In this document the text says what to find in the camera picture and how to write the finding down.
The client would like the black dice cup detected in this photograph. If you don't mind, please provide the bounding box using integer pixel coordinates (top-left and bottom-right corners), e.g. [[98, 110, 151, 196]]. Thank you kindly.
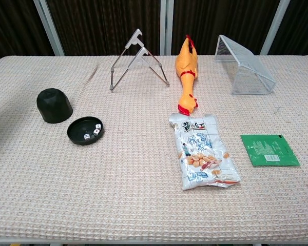
[[36, 88, 74, 124]]

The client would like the white peanut snack bag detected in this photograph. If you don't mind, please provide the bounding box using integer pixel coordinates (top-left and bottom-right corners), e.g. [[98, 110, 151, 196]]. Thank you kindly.
[[168, 112, 241, 191]]

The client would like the beige waffle tablecloth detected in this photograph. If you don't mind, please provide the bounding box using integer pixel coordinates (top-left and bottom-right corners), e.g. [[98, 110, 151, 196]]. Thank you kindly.
[[0, 54, 308, 243]]

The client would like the yellow rubber chicken toy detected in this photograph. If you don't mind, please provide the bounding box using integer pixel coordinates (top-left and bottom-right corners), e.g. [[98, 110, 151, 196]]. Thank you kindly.
[[175, 34, 199, 115]]

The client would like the dark brown curtain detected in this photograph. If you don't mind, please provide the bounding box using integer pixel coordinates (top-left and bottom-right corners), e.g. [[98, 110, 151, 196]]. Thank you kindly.
[[0, 0, 308, 66]]

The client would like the green flat sachet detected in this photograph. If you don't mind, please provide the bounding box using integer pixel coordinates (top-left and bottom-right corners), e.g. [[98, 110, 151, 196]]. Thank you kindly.
[[240, 134, 301, 168]]

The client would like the folding metal wire stand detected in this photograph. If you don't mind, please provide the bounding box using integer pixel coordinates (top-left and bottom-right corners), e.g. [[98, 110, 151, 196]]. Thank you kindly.
[[109, 28, 170, 92]]

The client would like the white metal frame post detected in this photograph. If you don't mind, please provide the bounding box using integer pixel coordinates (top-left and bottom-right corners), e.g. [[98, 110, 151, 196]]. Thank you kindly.
[[159, 0, 175, 56], [32, 0, 65, 57], [259, 0, 291, 56]]

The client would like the white wire mesh basket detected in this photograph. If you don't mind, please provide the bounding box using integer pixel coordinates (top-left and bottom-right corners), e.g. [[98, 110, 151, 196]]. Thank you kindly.
[[214, 34, 277, 96]]

